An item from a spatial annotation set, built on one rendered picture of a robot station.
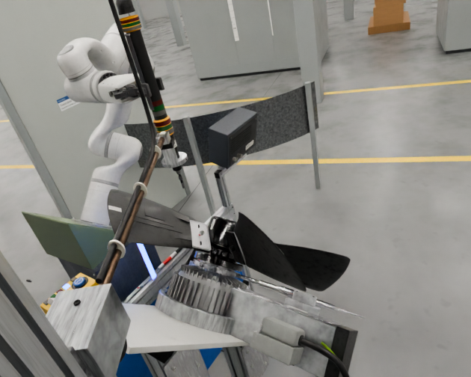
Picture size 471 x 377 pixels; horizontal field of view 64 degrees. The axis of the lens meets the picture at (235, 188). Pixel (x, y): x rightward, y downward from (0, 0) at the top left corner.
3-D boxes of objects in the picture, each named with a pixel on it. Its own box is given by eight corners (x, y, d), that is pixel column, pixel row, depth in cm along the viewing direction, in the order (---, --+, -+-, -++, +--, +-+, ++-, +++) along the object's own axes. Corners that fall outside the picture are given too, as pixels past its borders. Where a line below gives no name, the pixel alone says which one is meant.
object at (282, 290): (237, 279, 107) (363, 322, 95) (235, 279, 105) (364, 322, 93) (239, 271, 107) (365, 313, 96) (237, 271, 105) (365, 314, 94)
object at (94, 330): (111, 403, 40) (79, 355, 36) (51, 411, 41) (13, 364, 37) (133, 324, 49) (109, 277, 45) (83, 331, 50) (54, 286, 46)
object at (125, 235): (103, 309, 48) (99, 301, 47) (93, 310, 48) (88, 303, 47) (166, 138, 94) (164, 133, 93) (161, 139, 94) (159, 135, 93)
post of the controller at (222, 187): (227, 207, 184) (218, 173, 174) (223, 206, 186) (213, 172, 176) (231, 203, 186) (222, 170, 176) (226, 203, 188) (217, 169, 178)
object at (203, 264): (220, 270, 118) (222, 263, 118) (248, 280, 107) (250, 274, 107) (183, 259, 109) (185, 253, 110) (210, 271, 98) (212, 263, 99)
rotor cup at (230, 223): (222, 262, 118) (235, 224, 121) (252, 273, 107) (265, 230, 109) (185, 252, 110) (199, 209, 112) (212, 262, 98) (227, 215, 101)
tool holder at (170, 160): (185, 169, 96) (175, 134, 91) (159, 173, 97) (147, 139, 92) (189, 153, 104) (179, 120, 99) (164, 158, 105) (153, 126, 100)
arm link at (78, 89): (103, 61, 100) (122, 91, 106) (75, 63, 107) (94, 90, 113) (81, 79, 96) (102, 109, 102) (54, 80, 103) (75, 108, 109)
